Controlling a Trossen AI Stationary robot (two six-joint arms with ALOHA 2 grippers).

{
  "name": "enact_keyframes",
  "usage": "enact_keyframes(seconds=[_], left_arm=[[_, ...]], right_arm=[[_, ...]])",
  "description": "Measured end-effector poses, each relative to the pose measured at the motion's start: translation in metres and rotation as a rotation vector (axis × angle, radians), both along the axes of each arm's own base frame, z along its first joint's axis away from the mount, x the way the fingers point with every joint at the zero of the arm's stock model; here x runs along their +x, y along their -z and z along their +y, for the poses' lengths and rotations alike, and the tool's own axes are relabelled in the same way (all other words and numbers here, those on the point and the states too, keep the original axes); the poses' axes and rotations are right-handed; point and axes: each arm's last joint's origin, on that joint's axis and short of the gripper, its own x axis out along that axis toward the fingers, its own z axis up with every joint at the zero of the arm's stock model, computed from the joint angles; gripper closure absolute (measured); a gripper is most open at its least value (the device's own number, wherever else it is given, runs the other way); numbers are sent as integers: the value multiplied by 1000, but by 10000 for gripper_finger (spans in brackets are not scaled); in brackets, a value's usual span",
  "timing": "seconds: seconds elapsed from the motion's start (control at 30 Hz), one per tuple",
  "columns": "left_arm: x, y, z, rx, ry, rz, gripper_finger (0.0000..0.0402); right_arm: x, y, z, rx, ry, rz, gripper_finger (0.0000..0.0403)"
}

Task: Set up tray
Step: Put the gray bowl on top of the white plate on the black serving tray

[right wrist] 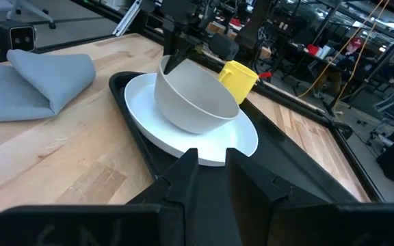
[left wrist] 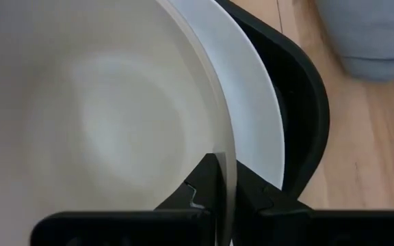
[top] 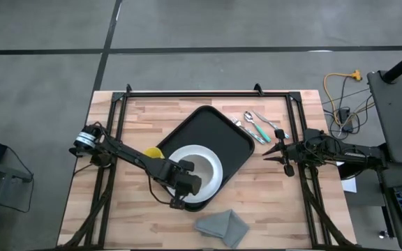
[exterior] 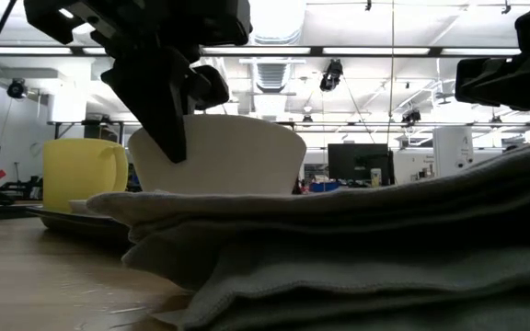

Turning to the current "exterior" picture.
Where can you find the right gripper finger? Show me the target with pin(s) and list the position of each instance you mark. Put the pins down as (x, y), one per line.
(486, 83)

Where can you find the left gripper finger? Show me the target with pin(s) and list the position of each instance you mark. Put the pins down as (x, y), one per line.
(164, 101)

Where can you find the beige bowl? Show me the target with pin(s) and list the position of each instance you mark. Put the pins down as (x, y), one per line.
(237, 156)

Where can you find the yellow mug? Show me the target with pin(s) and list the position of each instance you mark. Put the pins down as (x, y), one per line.
(76, 174)

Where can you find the white round plate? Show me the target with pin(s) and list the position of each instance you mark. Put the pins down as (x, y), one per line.
(81, 207)

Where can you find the grey cloth napkin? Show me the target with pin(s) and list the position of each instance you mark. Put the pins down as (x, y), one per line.
(338, 257)

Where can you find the black plastic serving tray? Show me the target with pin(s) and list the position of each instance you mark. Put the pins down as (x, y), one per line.
(76, 225)

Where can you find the white cabinet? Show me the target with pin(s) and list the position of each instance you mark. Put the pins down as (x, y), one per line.
(451, 151)

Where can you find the blue bin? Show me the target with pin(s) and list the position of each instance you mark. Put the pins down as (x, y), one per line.
(322, 187)

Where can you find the black hanging camera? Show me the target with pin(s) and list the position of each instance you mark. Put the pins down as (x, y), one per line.
(331, 76)
(16, 88)
(411, 116)

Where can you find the silver ventilation duct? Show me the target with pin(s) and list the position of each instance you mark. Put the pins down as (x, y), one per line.
(272, 76)

